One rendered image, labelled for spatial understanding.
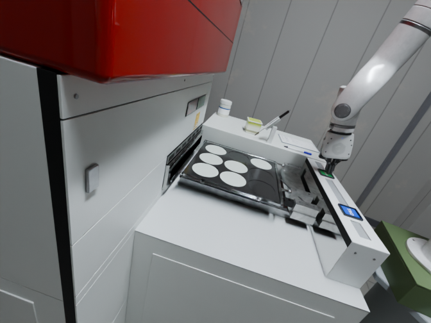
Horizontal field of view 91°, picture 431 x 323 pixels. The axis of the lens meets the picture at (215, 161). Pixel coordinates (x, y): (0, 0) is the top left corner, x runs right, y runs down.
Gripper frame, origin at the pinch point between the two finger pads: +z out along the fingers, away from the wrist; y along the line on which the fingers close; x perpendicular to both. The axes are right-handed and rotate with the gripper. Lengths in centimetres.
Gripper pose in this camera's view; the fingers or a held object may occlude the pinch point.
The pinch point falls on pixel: (329, 168)
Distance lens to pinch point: 98.0
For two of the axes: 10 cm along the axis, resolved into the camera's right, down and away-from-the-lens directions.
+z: -0.4, 9.1, 4.1
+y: 9.8, 1.1, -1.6
